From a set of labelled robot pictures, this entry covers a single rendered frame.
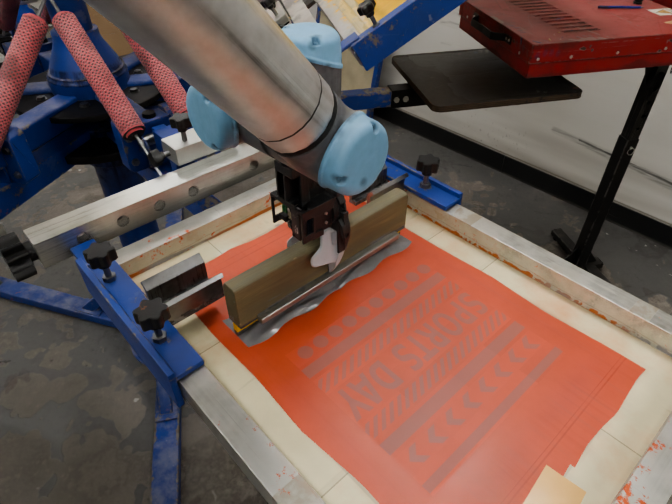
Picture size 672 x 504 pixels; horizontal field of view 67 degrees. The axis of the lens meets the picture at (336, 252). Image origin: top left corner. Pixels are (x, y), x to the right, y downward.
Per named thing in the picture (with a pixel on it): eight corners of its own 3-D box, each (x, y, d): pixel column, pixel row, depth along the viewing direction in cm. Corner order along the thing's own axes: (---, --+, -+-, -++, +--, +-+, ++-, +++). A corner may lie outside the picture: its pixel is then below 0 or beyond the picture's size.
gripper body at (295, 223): (272, 225, 75) (264, 152, 67) (316, 202, 79) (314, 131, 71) (305, 249, 70) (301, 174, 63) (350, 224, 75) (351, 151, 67)
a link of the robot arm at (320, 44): (254, 30, 57) (310, 14, 62) (263, 121, 64) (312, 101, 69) (302, 46, 53) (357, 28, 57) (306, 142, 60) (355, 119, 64)
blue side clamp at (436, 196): (457, 222, 99) (463, 192, 94) (441, 233, 96) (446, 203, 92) (350, 164, 115) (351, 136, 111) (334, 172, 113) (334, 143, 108)
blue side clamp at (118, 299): (211, 387, 70) (202, 355, 65) (179, 408, 67) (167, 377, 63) (117, 277, 87) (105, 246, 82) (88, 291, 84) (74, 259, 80)
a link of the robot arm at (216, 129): (239, 104, 46) (325, 72, 52) (172, 71, 52) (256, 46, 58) (248, 178, 51) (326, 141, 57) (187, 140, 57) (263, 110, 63)
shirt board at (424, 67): (512, 69, 179) (517, 45, 174) (577, 118, 149) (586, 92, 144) (116, 104, 157) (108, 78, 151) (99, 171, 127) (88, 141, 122)
